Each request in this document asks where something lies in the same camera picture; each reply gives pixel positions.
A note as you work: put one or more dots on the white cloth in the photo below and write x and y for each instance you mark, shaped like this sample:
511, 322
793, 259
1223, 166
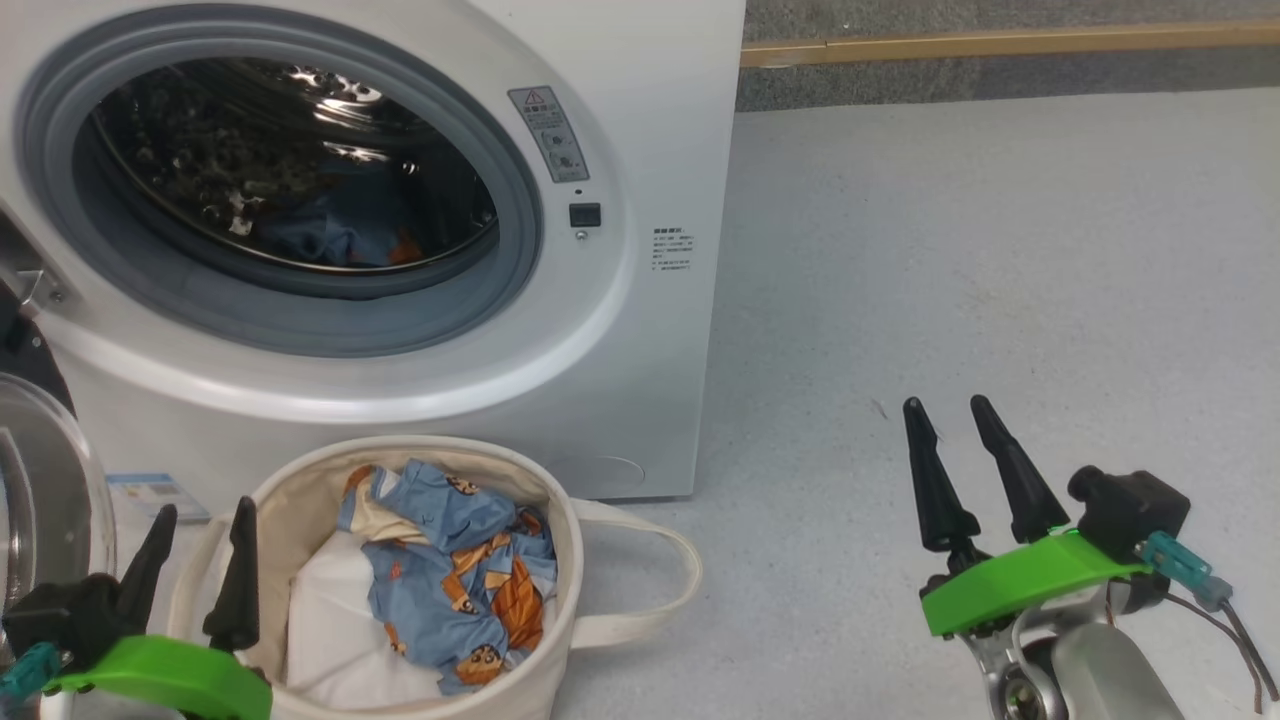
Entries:
330, 630

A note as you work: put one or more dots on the white front-load washing machine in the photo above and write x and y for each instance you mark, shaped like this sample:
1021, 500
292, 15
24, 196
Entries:
640, 380

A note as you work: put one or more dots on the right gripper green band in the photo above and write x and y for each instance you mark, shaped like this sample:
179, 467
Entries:
1020, 585

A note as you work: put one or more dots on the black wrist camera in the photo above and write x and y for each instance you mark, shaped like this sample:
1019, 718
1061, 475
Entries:
70, 610
1135, 510

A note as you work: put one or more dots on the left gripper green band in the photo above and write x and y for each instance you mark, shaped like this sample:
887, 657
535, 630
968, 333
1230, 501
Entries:
170, 685

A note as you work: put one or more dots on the wooden baseboard strip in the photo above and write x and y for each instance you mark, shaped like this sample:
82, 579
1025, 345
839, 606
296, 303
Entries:
1000, 43

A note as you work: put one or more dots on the black-rimmed glass washer door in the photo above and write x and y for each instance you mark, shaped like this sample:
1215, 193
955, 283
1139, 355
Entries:
25, 350

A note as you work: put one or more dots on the cream canvas laundry basket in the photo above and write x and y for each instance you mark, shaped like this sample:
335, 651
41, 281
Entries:
560, 650

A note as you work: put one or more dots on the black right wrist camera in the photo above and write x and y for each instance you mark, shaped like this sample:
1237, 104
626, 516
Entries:
1135, 510

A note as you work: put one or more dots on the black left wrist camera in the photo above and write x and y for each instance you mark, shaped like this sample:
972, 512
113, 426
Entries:
70, 610

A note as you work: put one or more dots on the grey warning label sticker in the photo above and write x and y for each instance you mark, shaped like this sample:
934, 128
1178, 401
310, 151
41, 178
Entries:
548, 135

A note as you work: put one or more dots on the blue energy label sticker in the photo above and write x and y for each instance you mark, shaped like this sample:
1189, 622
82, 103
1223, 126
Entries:
150, 495

